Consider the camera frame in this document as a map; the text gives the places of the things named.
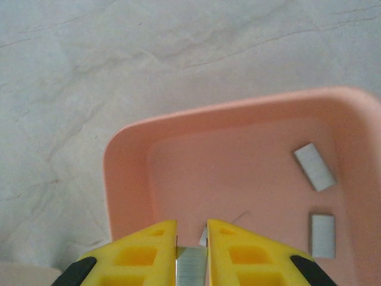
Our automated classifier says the pink plastic tray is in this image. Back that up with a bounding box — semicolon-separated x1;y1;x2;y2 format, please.
102;86;381;286

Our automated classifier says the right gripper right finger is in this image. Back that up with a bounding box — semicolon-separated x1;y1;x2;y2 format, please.
206;219;338;286

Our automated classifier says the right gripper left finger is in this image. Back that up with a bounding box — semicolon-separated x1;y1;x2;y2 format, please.
53;219;179;286

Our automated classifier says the thin loose staple wire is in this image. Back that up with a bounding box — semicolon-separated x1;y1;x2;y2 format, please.
232;210;251;223

